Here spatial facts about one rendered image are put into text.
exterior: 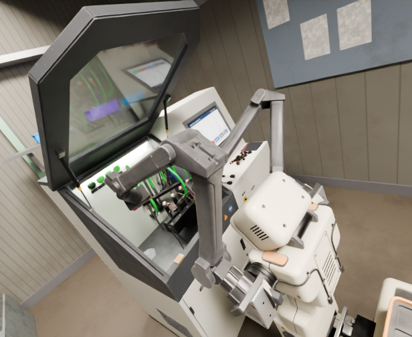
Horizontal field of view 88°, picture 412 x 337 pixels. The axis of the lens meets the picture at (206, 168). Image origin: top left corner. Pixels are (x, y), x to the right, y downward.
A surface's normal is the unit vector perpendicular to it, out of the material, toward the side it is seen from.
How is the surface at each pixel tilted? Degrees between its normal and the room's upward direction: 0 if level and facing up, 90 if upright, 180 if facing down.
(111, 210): 90
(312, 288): 82
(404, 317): 0
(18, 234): 90
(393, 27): 90
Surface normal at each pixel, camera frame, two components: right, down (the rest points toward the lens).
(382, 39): -0.64, 0.54
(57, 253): 0.69, 0.07
